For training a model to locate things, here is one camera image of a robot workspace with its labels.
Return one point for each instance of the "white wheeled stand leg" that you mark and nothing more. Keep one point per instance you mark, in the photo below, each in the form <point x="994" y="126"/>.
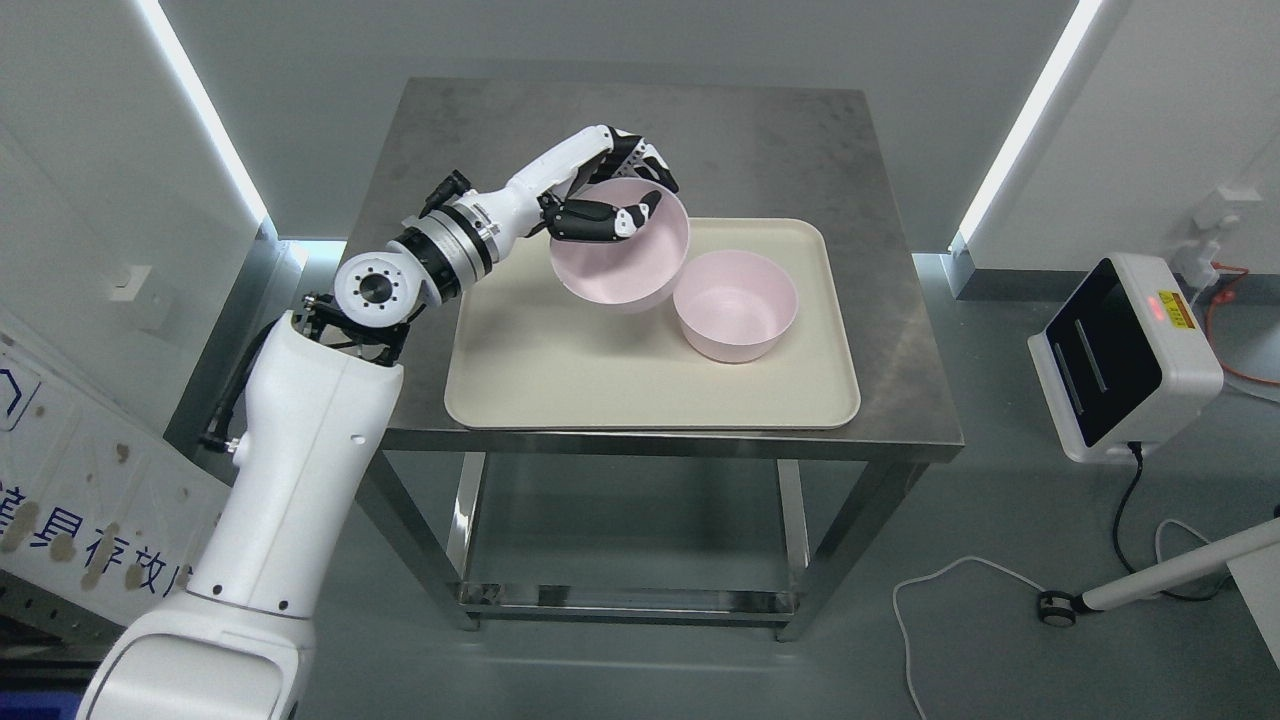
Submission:
<point x="1061" y="608"/>

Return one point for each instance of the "white black box device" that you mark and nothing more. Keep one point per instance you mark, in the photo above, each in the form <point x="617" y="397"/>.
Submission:
<point x="1124" y="362"/>

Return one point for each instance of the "white wall socket plug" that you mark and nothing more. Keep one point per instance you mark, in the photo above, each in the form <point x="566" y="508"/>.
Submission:
<point x="1213" y="218"/>

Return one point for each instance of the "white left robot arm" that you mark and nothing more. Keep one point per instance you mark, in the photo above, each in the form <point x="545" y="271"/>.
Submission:
<point x="239" y="641"/>

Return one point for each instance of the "pink bowl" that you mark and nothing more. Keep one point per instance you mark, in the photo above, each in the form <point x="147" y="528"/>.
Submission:
<point x="734" y="306"/>
<point x="634" y="275"/>

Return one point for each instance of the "white printed sign board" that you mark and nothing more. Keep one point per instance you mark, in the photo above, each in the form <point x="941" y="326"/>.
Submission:
<point x="97" y="509"/>

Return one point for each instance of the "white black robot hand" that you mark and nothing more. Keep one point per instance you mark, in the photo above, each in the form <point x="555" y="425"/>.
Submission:
<point x="594" y="155"/>

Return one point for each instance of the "stainless steel table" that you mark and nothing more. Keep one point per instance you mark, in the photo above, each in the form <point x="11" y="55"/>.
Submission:
<point x="798" y="153"/>

